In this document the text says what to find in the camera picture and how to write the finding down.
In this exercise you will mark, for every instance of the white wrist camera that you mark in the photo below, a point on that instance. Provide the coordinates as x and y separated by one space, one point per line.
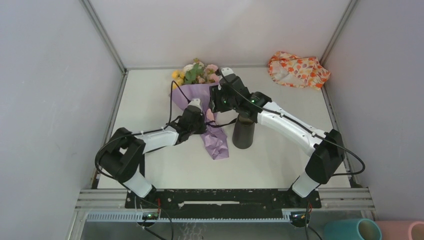
196 102
226 71

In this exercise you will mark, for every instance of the orange floral cloth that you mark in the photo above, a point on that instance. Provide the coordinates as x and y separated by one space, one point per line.
293 71

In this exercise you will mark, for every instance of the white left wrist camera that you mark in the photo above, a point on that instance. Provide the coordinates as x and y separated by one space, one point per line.
196 102

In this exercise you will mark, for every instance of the pink cylindrical vase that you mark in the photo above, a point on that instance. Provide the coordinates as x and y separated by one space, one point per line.
401 230

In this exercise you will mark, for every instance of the black cylindrical vase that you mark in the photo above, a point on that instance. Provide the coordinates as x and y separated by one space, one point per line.
243 132

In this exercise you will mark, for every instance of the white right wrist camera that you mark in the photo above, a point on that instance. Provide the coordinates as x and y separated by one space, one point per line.
226 71

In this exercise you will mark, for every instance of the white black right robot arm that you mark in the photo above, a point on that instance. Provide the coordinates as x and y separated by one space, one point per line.
324 149

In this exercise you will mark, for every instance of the artificial flower bunch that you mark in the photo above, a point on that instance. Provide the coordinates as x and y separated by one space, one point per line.
195 73

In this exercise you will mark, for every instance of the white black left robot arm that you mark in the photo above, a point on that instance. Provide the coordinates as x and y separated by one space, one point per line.
123 157

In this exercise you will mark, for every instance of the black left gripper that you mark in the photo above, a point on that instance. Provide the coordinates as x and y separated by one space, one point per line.
203 128

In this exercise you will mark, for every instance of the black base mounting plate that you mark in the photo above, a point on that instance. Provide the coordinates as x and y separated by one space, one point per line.
266 203

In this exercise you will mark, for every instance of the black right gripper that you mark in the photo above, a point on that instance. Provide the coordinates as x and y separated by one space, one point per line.
215 93

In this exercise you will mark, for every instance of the black ribbon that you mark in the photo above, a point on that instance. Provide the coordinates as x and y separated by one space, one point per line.
213 123

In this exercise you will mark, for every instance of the teal cylindrical vase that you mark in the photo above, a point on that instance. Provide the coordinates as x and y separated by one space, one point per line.
352 229

